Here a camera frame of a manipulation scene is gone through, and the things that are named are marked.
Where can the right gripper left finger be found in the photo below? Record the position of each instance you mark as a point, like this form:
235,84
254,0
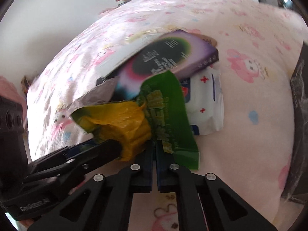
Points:
103,202

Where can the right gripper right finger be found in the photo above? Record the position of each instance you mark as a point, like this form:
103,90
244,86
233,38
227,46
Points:
205,202

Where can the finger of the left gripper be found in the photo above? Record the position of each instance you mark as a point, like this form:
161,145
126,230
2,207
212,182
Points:
82,163
62,155

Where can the grey foil packet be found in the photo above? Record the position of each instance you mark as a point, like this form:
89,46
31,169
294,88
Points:
101,93

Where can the green yellow snack bag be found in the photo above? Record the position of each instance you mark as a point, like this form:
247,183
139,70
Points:
158,114

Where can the black shoe box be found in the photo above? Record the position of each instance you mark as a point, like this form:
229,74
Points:
296,185

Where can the white wet wipes pack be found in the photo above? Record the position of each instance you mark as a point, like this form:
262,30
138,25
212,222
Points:
204,101

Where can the purple black box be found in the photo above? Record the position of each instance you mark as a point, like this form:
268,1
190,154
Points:
183,53

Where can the pink cartoon print bedsheet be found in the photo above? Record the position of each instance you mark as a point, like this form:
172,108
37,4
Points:
259,46

